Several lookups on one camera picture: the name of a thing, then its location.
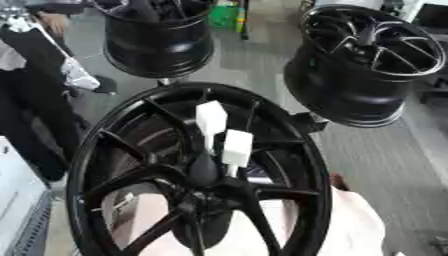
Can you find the black spoked wheel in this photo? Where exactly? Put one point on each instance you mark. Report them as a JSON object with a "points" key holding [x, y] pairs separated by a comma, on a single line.
{"points": [[146, 173]]}

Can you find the black wheel rim with spokes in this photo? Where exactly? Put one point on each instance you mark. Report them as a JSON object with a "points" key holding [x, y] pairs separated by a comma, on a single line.
{"points": [[350, 83]]}

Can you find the green bag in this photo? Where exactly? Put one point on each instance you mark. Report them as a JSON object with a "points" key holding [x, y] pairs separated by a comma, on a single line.
{"points": [[224, 15]]}

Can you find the pale pink stand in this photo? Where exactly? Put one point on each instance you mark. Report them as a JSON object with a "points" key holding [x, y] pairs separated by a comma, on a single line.
{"points": [[356, 226]]}

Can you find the person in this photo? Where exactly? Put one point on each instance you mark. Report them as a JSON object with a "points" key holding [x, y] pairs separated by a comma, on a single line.
{"points": [[35, 100]]}

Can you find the grey cabinet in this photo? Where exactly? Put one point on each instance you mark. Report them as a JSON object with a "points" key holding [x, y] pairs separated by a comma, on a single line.
{"points": [[20, 206]]}

